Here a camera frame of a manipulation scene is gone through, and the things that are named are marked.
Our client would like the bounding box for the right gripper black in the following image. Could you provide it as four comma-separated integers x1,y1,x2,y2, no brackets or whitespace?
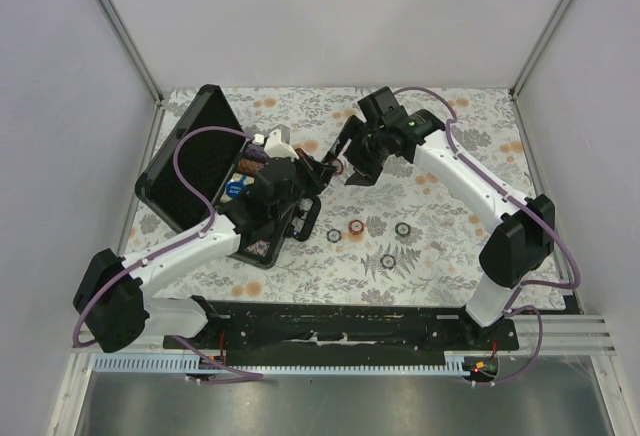
322,115,390,188

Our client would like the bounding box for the blue poker chip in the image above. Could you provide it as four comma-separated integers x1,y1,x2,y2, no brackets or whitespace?
380,254,396,269
327,229,342,243

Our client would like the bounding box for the red poker chip stack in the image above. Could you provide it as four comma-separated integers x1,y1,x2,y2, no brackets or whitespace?
348,219,364,237

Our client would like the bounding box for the green poker chip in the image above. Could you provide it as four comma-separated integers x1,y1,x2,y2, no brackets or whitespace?
395,222,411,237

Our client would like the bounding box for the blue small blind button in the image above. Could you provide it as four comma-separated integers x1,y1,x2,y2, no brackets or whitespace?
225,179,245,199

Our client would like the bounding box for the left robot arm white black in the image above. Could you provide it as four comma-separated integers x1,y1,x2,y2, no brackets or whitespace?
73,154,336,353

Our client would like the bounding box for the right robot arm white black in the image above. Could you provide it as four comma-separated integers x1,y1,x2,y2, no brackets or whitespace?
323,87,555,350

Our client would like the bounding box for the black poker set case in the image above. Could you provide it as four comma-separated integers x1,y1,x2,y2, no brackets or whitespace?
135,85,321,269

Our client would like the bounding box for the purple chip row in case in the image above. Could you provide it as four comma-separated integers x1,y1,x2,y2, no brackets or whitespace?
244,144,269,163

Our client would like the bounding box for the orange green chip row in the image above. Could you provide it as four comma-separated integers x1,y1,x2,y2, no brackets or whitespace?
237,158,264,177

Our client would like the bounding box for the blue playing card deck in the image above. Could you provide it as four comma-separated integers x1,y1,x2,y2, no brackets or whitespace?
220,173,254,203

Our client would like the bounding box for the blue orange chip row bottom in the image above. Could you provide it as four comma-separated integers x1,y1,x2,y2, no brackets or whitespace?
246,240,270,258

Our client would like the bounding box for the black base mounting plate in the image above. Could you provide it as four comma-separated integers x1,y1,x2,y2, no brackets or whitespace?
189,301,519,367

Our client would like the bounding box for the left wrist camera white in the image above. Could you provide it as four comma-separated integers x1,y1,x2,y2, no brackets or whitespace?
251,126,299,161

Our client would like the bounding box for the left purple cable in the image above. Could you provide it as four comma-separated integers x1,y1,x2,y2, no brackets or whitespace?
72,125,266,385

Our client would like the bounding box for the purple cable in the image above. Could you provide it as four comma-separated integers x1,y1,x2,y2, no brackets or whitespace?
72,125,266,385
394,86,581,388

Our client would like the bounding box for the white slotted cable duct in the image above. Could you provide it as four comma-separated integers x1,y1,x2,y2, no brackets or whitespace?
93,353,476,375

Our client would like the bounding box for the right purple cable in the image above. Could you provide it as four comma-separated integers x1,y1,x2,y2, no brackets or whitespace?
394,86,581,388

